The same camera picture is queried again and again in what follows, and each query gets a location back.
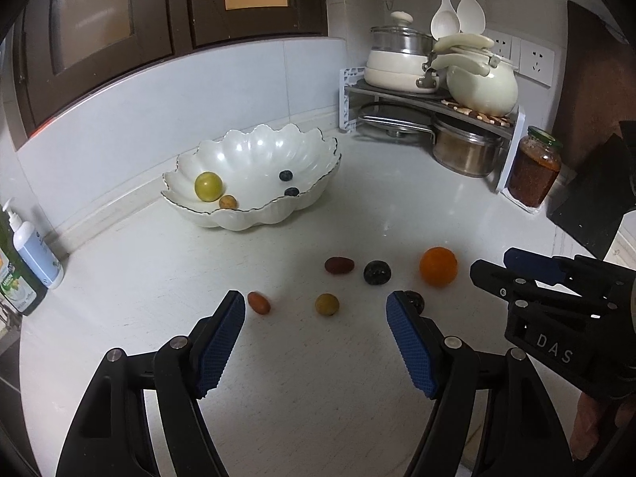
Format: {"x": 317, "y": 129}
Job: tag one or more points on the glass jar of red sauce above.
{"x": 534, "y": 174}

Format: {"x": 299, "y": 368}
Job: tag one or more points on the dark purple plum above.
{"x": 416, "y": 302}
{"x": 376, "y": 273}

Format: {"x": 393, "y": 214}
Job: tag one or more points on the wooden trivet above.
{"x": 492, "y": 120}

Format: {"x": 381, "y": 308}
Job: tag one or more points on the white pump bottle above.
{"x": 37, "y": 258}

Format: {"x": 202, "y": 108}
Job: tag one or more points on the black knife block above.
{"x": 591, "y": 203}

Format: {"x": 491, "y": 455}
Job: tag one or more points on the blueberry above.
{"x": 291, "y": 192}
{"x": 285, "y": 175}

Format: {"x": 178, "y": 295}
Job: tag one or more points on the dark red jujube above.
{"x": 340, "y": 265}

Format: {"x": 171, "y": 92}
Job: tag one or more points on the steel steamer pot with lid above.
{"x": 397, "y": 39}

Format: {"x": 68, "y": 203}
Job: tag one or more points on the large green plum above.
{"x": 207, "y": 187}

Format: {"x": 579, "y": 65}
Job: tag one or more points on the white wall socket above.
{"x": 499, "y": 45}
{"x": 536, "y": 62}

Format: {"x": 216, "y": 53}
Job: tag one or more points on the small red cherry tomato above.
{"x": 259, "y": 303}

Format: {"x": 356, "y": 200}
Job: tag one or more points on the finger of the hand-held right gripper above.
{"x": 534, "y": 263}
{"x": 497, "y": 283}

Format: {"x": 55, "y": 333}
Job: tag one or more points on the stainless steel pot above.
{"x": 464, "y": 151}

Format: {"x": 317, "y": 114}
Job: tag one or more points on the large dark wooden cutting board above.
{"x": 591, "y": 84}

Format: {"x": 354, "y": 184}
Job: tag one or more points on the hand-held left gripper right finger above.
{"x": 412, "y": 348}

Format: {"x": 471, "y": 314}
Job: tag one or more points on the brown framed window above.
{"x": 179, "y": 10}

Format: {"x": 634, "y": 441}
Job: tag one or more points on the cream saucepan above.
{"x": 392, "y": 74}

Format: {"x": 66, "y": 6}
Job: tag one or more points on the small yellow cherry tomato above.
{"x": 327, "y": 304}
{"x": 228, "y": 202}

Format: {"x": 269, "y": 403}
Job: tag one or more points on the glass pan lid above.
{"x": 392, "y": 117}

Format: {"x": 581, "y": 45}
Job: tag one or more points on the cream ceramic pot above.
{"x": 482, "y": 87}

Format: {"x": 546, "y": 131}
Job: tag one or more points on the white scalloped ceramic bowl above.
{"x": 258, "y": 154}

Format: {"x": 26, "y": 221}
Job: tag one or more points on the green dish soap bottle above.
{"x": 20, "y": 288}

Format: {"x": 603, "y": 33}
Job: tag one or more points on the orange tangerine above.
{"x": 438, "y": 266}

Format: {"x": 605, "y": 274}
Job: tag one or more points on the grey corner shelf rack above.
{"x": 512, "y": 159}

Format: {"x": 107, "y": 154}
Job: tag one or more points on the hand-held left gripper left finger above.
{"x": 218, "y": 343}

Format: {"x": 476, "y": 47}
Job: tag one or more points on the person's right hand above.
{"x": 591, "y": 425}

